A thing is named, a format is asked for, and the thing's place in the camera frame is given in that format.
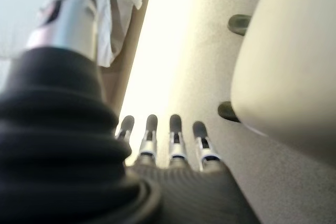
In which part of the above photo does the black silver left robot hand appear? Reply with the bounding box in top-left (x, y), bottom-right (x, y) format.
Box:
top-left (0, 0), bottom-right (261, 224)

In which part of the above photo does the dark left robot foot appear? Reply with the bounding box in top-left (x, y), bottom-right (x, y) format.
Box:
top-left (217, 101), bottom-right (241, 123)

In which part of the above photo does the dark robot foot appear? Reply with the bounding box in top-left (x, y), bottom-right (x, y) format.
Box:
top-left (217, 101), bottom-right (241, 123)
top-left (227, 14), bottom-right (252, 36)

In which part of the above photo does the dark right robot foot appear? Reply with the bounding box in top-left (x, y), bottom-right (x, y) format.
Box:
top-left (227, 14), bottom-right (252, 36)

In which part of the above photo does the silver left robot leg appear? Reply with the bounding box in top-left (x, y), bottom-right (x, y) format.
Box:
top-left (230, 0), bottom-right (336, 158)

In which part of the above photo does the dark wooden bed frame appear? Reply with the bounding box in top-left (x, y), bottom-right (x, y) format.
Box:
top-left (101, 0), bottom-right (156, 114)

